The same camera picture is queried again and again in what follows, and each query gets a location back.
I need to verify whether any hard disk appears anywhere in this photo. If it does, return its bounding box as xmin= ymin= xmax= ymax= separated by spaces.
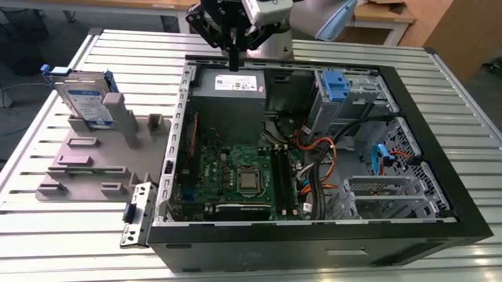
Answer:
xmin=40 ymin=66 xmax=119 ymax=130

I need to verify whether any black cable bundle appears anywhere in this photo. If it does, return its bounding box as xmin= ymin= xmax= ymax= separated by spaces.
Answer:
xmin=316 ymin=113 xmax=399 ymax=221

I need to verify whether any grey plastic parts rack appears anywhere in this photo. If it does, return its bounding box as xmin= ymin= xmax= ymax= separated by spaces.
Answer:
xmin=35 ymin=93 xmax=173 ymax=203

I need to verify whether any grey metal drive cage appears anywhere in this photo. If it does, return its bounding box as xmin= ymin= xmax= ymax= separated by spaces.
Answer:
xmin=307 ymin=68 xmax=398 ymax=151

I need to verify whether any black open PC case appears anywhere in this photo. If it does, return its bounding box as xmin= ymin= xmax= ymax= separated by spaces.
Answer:
xmin=145 ymin=54 xmax=494 ymax=273

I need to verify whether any black graphics card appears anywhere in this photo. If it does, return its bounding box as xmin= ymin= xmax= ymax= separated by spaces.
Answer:
xmin=203 ymin=202 xmax=272 ymax=221

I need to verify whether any metal card retention bracket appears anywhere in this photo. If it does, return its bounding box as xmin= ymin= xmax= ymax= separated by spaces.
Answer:
xmin=119 ymin=181 xmax=159 ymax=250

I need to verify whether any green RAM stick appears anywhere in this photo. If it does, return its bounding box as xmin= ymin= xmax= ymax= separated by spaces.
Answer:
xmin=57 ymin=167 xmax=119 ymax=174

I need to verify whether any wooden desk white frame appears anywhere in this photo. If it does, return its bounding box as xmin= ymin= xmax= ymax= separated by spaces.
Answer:
xmin=344 ymin=1 xmax=418 ymax=46
xmin=61 ymin=0 xmax=196 ymax=33

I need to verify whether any CPU socket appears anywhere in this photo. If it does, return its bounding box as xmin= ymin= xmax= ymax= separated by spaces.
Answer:
xmin=233 ymin=164 xmax=263 ymax=199

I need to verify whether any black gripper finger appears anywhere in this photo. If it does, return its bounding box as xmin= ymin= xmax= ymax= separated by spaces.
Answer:
xmin=233 ymin=25 xmax=286 ymax=72
xmin=185 ymin=11 xmax=235 ymax=72

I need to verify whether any wooden cabinet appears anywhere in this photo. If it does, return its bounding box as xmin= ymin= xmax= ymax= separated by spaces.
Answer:
xmin=398 ymin=0 xmax=502 ymax=85

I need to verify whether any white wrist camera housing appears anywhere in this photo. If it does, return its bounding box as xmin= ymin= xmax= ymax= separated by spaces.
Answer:
xmin=239 ymin=0 xmax=294 ymax=28

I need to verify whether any blue flat data wire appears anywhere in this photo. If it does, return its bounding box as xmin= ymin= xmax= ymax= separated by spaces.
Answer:
xmin=370 ymin=142 xmax=395 ymax=177

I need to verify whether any metal socket cover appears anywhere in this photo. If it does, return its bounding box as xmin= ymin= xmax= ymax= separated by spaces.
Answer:
xmin=235 ymin=169 xmax=262 ymax=195

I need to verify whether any metal disk bay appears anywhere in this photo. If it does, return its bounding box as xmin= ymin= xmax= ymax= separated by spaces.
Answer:
xmin=339 ymin=175 xmax=448 ymax=220

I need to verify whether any grey power supply unit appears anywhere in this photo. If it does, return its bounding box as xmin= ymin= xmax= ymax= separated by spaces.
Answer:
xmin=189 ymin=70 xmax=267 ymax=145

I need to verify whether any black waste bin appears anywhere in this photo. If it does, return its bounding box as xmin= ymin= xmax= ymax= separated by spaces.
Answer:
xmin=0 ymin=7 xmax=51 ymax=76

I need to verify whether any silver CPU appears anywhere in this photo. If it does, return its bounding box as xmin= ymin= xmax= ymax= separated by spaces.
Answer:
xmin=237 ymin=172 xmax=258 ymax=189

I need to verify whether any orange red wire bundle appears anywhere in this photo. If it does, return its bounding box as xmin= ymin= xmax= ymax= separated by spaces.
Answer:
xmin=294 ymin=116 xmax=340 ymax=194

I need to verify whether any blue plastic drive latch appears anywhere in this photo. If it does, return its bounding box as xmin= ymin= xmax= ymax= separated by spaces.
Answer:
xmin=320 ymin=69 xmax=351 ymax=103

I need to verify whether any black RAM slot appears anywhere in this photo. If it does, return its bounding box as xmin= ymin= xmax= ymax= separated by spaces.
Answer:
xmin=276 ymin=145 xmax=290 ymax=214
xmin=272 ymin=145 xmax=284 ymax=214
xmin=282 ymin=145 xmax=295 ymax=214

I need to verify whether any coloured power wire black plug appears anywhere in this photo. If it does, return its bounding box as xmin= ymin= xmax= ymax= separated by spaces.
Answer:
xmin=391 ymin=150 xmax=423 ymax=167

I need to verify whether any green motherboard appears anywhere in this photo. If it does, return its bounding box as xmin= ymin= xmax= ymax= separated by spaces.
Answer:
xmin=172 ymin=143 xmax=315 ymax=221

